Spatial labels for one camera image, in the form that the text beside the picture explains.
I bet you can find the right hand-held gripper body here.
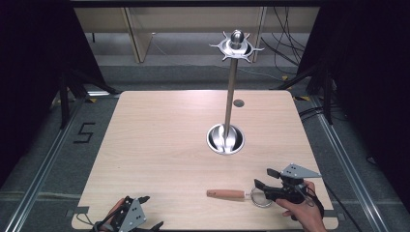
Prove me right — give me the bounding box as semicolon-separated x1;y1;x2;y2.
264;162;323;205

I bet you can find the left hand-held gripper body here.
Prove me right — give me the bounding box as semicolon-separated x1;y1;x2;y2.
92;195;148;232

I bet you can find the wooden-handled metal strainer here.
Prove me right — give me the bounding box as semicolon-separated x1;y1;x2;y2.
206;188;275;209

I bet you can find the person's left hand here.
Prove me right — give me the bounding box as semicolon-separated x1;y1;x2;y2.
98;197;127;232

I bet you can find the person's right hand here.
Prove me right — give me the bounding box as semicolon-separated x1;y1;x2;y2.
275;180;328;232

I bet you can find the steel utensil stand with hooks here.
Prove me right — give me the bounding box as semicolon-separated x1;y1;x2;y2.
205;29;265;157

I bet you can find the black tripod stand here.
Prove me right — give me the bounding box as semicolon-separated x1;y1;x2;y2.
57;66;121;131
273;59;337;126

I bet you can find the black curtain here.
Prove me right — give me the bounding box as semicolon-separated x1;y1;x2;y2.
0;0;107;189
296;0;410;207

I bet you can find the light wooden cabinet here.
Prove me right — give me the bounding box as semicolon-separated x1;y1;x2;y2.
73;7;321;65

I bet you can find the black wrist strap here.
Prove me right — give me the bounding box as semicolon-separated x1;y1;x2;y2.
306;186;326;220

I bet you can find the thin black cable loop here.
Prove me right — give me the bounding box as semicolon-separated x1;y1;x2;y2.
75;212;100;227

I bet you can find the metal floor rail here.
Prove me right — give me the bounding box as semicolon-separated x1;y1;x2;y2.
308;96;390;232
2;96;85;232

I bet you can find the bundle of black cables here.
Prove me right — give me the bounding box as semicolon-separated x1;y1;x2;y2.
260;6;312;67

